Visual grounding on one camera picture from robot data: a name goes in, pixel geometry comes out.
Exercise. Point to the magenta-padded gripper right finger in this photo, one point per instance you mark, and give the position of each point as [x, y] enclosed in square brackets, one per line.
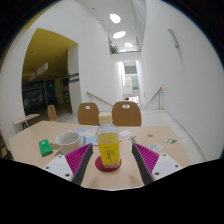
[146, 159]

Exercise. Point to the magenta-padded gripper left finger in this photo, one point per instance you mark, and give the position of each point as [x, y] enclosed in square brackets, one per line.
[78, 159]

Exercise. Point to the yellow drink bottle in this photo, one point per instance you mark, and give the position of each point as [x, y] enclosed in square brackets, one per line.
[108, 146]

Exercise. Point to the pale cloud-shaped sticker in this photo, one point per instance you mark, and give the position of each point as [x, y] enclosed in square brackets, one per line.
[156, 146]

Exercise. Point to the white ceramic mug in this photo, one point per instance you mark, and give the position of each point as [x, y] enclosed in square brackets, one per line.
[68, 142]

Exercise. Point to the flat round red coaster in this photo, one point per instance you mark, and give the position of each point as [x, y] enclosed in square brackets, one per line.
[99, 166]

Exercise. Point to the round orange sticker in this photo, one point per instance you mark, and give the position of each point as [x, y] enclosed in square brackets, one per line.
[149, 136]

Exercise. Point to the blue yellow sticker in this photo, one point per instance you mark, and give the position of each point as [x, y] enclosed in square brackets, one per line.
[171, 140]

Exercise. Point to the white sticker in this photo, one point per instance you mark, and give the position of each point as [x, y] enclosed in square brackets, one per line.
[125, 133]

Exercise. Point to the small green box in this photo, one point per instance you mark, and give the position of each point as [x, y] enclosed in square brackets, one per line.
[45, 147]

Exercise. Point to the wooden chair with backrest hole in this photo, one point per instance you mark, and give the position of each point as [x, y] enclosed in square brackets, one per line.
[126, 116]
[88, 115]

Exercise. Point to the narrow wooden chair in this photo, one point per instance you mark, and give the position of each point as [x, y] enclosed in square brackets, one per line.
[51, 113]

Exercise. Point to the wooden stair handrail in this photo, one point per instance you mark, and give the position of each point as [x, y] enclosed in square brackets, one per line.
[155, 95]
[99, 98]

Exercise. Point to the small wooden side table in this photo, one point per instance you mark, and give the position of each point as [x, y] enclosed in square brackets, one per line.
[26, 118]

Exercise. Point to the dark shop shelf unit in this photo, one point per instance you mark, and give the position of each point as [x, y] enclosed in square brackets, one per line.
[33, 97]

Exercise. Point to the white hanging sign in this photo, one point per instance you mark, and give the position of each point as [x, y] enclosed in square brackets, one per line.
[39, 71]

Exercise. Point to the green balcony plant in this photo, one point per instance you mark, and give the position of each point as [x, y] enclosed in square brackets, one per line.
[113, 49]

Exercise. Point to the group of oval ceiling lights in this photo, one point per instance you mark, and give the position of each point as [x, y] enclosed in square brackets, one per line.
[115, 18]

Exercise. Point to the dark wall sign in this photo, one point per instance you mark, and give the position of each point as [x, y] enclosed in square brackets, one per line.
[73, 78]

